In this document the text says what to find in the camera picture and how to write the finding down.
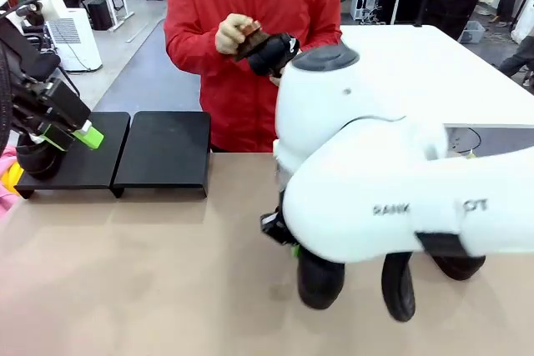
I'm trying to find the person's right hand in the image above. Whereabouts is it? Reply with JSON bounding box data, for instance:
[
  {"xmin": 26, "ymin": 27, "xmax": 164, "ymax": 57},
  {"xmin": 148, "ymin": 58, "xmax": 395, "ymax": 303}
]
[{"xmin": 215, "ymin": 13, "xmax": 254, "ymax": 56}]

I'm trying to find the grey plastic bin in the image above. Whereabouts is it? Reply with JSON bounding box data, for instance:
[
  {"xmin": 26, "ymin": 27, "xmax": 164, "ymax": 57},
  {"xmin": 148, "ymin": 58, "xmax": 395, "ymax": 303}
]
[{"xmin": 458, "ymin": 20, "xmax": 487, "ymax": 44}]

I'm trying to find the person's left forearm red sleeve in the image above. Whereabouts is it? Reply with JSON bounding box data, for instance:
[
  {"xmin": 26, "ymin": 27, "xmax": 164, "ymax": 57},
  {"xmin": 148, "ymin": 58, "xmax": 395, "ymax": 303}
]
[{"xmin": 300, "ymin": 24, "xmax": 343, "ymax": 53}]

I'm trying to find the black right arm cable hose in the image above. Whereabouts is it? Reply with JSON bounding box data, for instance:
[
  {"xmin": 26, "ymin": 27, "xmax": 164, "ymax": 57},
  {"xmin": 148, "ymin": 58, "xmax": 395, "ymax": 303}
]
[{"xmin": 380, "ymin": 252, "xmax": 417, "ymax": 323}]

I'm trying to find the yellow soft object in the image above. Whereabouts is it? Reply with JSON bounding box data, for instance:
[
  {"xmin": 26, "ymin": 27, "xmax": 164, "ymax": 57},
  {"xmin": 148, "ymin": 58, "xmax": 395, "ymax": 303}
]
[{"xmin": 0, "ymin": 162, "xmax": 25, "ymax": 198}]

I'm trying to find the person's right forearm red sleeve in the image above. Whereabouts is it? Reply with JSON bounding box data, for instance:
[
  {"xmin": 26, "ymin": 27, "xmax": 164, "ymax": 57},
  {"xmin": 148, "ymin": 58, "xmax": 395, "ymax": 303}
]
[{"xmin": 164, "ymin": 18, "xmax": 226, "ymax": 78}]

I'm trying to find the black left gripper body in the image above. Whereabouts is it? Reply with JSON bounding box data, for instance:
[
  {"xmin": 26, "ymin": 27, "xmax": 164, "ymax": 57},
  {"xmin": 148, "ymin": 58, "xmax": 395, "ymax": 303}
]
[{"xmin": 11, "ymin": 78, "xmax": 53, "ymax": 140}]

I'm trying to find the black metal shoe stand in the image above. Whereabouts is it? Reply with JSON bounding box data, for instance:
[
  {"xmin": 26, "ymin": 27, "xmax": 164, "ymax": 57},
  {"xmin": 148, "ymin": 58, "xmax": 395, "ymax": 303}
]
[
  {"xmin": 110, "ymin": 111, "xmax": 212, "ymax": 198},
  {"xmin": 14, "ymin": 111, "xmax": 131, "ymax": 200}
]

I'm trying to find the black leather dress shoe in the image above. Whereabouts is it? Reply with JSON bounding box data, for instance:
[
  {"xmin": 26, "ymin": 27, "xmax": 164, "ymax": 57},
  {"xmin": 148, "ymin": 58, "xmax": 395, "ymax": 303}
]
[
  {"xmin": 15, "ymin": 133, "xmax": 68, "ymax": 182},
  {"xmin": 248, "ymin": 33, "xmax": 302, "ymax": 78},
  {"xmin": 431, "ymin": 254, "xmax": 488, "ymax": 282},
  {"xmin": 295, "ymin": 247, "xmax": 346, "ymax": 311}
]

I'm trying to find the person's left hand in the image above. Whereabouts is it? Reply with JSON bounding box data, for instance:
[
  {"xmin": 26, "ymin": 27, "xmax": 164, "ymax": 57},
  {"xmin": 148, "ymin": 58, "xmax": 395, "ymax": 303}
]
[{"xmin": 269, "ymin": 66, "xmax": 289, "ymax": 87}]

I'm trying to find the pink cloth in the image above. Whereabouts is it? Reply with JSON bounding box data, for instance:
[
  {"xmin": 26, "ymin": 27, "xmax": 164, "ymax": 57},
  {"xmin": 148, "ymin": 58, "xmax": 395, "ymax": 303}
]
[{"xmin": 0, "ymin": 151, "xmax": 24, "ymax": 219}]

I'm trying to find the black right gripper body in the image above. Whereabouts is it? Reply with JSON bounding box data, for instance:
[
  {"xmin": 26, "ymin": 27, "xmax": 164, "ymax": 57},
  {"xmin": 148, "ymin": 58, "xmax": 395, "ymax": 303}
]
[{"xmin": 261, "ymin": 203, "xmax": 300, "ymax": 247}]

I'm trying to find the white air purifier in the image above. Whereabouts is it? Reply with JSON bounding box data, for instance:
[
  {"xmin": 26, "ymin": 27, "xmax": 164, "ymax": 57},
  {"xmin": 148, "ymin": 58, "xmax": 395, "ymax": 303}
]
[{"xmin": 43, "ymin": 8, "xmax": 103, "ymax": 73}]

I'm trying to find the white computer case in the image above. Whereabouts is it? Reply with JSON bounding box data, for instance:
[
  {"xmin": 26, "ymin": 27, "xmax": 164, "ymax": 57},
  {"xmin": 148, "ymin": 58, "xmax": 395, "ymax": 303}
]
[{"xmin": 350, "ymin": 0, "xmax": 379, "ymax": 22}]

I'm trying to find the black computer tower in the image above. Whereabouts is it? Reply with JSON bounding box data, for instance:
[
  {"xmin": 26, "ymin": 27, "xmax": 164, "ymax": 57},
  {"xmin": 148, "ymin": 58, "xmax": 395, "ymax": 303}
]
[{"xmin": 87, "ymin": 0, "xmax": 113, "ymax": 31}]

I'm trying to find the brown wooden shoe brush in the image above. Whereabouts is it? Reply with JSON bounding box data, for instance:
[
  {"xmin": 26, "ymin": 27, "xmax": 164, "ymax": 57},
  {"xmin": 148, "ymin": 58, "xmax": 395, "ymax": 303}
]
[{"xmin": 232, "ymin": 21, "xmax": 272, "ymax": 63}]

